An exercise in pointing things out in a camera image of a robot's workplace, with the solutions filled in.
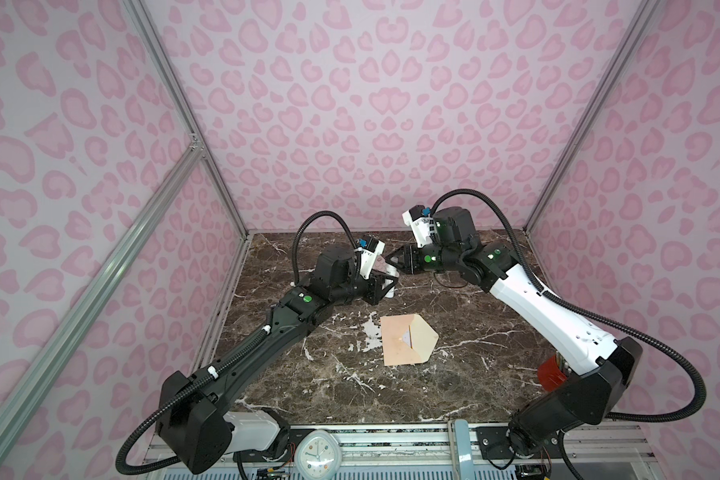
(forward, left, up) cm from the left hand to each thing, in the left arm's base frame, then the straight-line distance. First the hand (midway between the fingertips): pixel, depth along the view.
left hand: (396, 275), depth 72 cm
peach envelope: (-8, -1, -28) cm, 29 cm away
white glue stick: (0, +1, +2) cm, 2 cm away
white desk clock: (-33, +19, -24) cm, 45 cm away
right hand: (+2, +1, +4) cm, 5 cm away
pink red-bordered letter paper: (-3, -4, -28) cm, 29 cm away
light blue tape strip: (-33, -14, -23) cm, 43 cm away
